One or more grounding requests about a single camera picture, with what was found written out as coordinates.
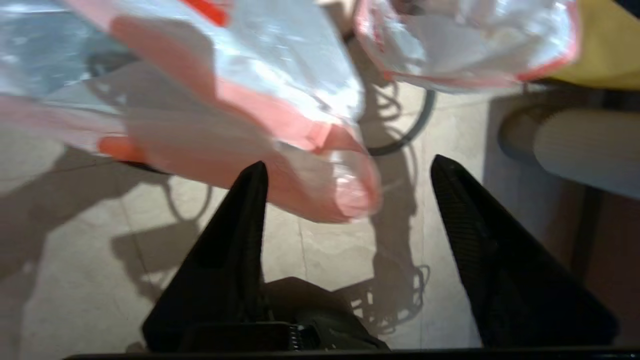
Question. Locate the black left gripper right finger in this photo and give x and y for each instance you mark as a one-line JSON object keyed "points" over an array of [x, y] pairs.
{"points": [[520, 290]]}

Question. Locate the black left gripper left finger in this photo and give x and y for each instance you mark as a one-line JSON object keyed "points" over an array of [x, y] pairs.
{"points": [[225, 280]]}

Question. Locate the fresh white plastic bag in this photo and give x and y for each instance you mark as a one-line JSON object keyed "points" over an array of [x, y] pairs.
{"points": [[210, 100]]}

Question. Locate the used translucent trash bag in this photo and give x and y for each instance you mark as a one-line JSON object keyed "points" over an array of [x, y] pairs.
{"points": [[465, 45]]}

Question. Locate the yellow fabric bag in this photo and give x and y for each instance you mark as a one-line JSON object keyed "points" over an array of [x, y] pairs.
{"points": [[610, 50]]}

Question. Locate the pale ribbed round bin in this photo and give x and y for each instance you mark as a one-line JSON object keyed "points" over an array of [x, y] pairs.
{"points": [[590, 150]]}

